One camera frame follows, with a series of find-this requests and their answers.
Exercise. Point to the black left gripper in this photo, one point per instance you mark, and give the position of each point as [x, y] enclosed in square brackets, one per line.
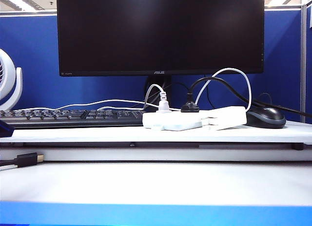
[5, 129]

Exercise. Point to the white power strip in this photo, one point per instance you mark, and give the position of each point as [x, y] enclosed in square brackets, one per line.
[175, 120]

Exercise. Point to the white charger block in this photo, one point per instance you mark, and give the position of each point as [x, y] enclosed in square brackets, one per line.
[229, 116]

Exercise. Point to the black keyboard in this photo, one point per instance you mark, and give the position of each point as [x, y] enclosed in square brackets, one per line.
[61, 118]

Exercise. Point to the white desk fan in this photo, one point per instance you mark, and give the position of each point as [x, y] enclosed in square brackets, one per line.
[8, 72]

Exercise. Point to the wide blue partition panel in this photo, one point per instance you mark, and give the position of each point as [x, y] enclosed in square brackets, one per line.
[31, 45]

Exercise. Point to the black ASUS monitor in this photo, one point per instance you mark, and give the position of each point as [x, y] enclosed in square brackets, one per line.
[122, 36]

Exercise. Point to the black monitor stand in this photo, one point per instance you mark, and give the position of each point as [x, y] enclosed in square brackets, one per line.
[156, 81]

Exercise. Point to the black grey computer mouse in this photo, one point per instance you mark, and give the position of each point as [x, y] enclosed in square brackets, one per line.
[267, 117]

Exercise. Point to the black rubber shelf foot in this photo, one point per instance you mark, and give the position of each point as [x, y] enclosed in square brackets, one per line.
[298, 146]

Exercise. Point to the narrow blue partition panel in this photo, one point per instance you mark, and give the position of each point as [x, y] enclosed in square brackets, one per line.
[309, 77]

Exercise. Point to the white paper sheet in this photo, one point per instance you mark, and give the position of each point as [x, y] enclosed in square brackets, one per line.
[310, 17]

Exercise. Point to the silver partition post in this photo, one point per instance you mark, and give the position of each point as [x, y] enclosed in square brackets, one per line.
[303, 65]

